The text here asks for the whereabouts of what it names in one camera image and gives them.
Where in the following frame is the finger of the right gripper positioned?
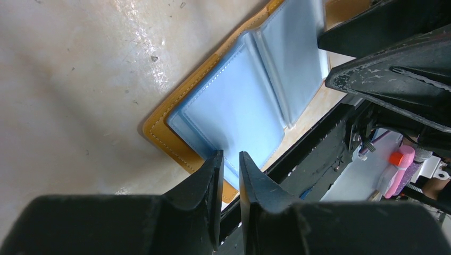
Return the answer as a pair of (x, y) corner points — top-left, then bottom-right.
(325, 31), (450, 132)
(318, 1), (450, 58)

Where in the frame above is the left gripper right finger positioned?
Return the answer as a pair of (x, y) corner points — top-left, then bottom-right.
(239, 151), (450, 254)

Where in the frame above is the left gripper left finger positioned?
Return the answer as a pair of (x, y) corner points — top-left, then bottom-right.
(1, 150), (224, 254)

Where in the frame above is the pink bottle orange cap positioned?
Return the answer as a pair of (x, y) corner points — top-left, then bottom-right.
(384, 145), (415, 199)

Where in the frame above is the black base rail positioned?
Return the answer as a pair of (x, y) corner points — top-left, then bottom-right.
(218, 96), (374, 254)

